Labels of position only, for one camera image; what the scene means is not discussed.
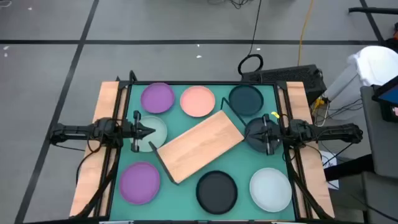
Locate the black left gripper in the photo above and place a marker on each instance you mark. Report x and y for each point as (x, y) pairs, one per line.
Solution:
(136, 133)

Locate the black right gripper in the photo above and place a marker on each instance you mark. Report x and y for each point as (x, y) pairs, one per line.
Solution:
(273, 134)

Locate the dark grey plate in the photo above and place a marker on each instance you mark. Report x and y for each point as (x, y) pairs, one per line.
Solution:
(253, 124)

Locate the mint green plate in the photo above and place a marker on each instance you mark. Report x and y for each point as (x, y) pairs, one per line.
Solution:
(158, 124)

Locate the small purple plate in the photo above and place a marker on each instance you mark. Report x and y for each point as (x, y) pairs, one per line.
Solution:
(157, 97)

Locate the dark teal plate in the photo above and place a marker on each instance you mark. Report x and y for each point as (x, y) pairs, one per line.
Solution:
(246, 100)

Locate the large purple plate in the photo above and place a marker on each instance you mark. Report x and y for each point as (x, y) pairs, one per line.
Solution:
(140, 183)

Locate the pale grey plate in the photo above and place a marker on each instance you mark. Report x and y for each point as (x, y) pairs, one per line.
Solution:
(270, 189)

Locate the pink plate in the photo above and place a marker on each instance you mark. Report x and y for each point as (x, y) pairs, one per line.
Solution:
(197, 101)

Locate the black plate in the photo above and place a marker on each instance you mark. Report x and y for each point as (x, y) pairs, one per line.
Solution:
(216, 192)

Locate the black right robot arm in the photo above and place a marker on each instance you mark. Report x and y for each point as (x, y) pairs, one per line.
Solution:
(335, 132)

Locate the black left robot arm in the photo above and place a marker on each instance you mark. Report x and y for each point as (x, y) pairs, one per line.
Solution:
(74, 132)

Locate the yellow gripper tag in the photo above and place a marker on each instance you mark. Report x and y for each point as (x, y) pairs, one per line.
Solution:
(275, 114)

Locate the black computer case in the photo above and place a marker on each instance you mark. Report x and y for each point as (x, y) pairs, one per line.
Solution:
(286, 76)

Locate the white paper sheet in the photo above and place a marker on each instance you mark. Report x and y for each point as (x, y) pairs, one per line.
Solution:
(328, 161)

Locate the green table mat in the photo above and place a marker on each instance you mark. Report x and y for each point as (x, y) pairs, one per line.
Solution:
(180, 208)

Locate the black furniture leg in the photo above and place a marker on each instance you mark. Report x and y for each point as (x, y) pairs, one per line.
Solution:
(348, 168)

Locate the grey tube-shaped object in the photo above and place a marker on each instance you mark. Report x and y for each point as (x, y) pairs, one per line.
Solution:
(342, 84)

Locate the grey desk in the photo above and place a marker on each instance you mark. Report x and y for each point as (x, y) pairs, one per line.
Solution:
(382, 146)

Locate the white fabric bundle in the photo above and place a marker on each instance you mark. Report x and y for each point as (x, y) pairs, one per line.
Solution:
(376, 63)

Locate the black tablet with blue screen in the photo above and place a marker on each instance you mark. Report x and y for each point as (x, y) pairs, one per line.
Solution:
(390, 95)

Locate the black floor bar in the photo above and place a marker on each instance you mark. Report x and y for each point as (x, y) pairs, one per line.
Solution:
(373, 11)

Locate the wooden shelf with black frame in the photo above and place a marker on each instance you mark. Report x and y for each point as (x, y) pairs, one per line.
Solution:
(199, 146)

